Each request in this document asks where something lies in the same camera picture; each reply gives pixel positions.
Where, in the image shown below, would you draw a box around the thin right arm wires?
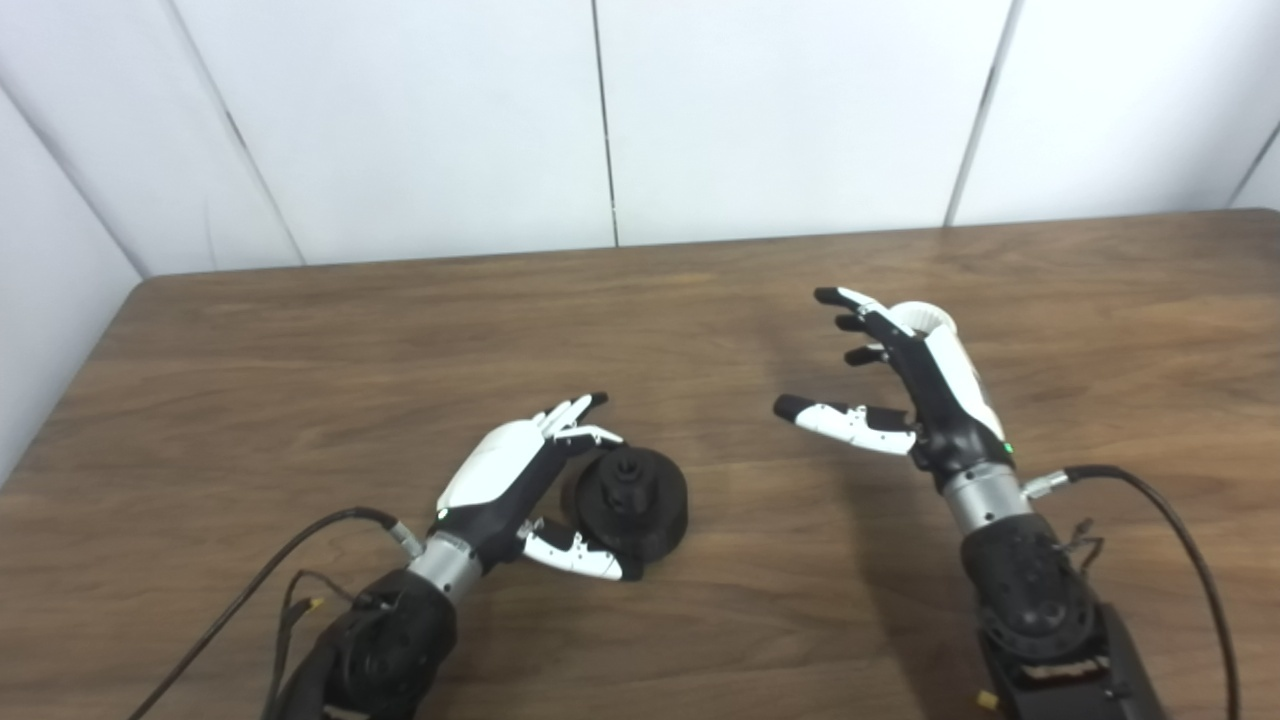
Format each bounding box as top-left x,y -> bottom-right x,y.
1062,518 -> 1106,576

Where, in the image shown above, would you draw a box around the thick black left wrist cable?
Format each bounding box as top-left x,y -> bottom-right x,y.
128,507 -> 426,720

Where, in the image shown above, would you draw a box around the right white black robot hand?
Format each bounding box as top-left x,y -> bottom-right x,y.
773,286 -> 1013,491

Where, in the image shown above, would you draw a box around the round black plastic part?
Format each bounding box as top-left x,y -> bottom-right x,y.
565,446 -> 689,566

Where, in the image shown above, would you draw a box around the white toothed plastic ring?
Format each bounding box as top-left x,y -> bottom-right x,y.
885,301 -> 959,341

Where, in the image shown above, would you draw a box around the thin arm wires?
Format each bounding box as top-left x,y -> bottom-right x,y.
1062,518 -> 1106,576
262,570 -> 386,720

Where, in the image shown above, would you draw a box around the thin left arm wires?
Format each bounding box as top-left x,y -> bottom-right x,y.
262,570 -> 386,720

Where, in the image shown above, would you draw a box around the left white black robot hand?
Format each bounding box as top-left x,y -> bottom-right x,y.
435,392 -> 644,583

